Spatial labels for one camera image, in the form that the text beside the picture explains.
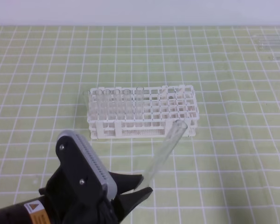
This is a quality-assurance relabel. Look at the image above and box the green checked tablecloth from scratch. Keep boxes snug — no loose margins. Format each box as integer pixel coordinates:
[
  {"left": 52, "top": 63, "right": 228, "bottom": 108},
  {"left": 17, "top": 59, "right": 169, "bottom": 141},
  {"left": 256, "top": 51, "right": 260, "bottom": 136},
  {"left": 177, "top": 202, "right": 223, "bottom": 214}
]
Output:
[{"left": 0, "top": 26, "right": 280, "bottom": 224}]

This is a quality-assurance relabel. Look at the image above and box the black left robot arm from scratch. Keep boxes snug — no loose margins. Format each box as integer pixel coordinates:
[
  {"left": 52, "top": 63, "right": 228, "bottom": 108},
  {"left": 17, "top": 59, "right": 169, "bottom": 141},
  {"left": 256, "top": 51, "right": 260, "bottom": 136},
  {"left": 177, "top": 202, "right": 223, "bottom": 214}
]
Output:
[{"left": 0, "top": 136, "right": 153, "bottom": 224}]

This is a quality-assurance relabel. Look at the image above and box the white plastic test tube rack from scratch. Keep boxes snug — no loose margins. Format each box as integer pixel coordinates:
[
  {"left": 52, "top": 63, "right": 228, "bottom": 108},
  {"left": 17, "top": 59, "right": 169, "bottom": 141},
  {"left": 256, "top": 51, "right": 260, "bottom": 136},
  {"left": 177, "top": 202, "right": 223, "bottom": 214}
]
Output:
[{"left": 83, "top": 85, "right": 199, "bottom": 139}]

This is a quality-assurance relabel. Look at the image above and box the clear glass test tube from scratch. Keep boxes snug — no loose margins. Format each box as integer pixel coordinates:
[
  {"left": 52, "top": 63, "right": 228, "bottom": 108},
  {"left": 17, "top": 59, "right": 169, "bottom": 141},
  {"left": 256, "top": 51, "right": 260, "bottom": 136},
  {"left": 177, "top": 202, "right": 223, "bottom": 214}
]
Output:
[{"left": 137, "top": 119, "right": 188, "bottom": 189}]

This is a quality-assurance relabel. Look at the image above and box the clear test tube in rack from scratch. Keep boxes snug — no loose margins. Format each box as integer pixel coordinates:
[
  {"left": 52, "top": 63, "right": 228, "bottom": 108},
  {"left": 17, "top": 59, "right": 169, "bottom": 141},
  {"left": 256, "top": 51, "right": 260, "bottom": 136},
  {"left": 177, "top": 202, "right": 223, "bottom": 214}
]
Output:
[
  {"left": 95, "top": 89, "right": 105, "bottom": 120},
  {"left": 135, "top": 87, "right": 144, "bottom": 119},
  {"left": 82, "top": 90, "right": 90, "bottom": 110},
  {"left": 103, "top": 89, "right": 112, "bottom": 120},
  {"left": 123, "top": 89, "right": 133, "bottom": 120},
  {"left": 113, "top": 89, "right": 123, "bottom": 120}
]

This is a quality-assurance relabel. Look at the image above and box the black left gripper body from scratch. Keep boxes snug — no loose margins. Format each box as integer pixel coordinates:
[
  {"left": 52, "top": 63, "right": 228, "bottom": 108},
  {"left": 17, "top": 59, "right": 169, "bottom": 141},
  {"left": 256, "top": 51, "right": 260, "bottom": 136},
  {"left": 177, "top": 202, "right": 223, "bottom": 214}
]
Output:
[{"left": 40, "top": 136, "right": 119, "bottom": 224}]

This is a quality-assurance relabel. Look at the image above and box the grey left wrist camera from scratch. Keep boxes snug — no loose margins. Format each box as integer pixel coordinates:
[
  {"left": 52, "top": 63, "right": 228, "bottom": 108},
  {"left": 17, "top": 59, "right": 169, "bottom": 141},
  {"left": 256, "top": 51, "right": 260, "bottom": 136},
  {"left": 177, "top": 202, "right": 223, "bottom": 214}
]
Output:
[{"left": 56, "top": 130, "right": 117, "bottom": 202}]

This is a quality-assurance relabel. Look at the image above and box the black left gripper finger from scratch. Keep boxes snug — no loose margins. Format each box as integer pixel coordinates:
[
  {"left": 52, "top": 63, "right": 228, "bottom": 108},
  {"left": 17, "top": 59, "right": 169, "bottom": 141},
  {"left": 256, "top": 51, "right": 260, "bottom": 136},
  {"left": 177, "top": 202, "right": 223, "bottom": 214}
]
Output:
[
  {"left": 112, "top": 187, "right": 153, "bottom": 216},
  {"left": 109, "top": 172, "right": 144, "bottom": 195}
]

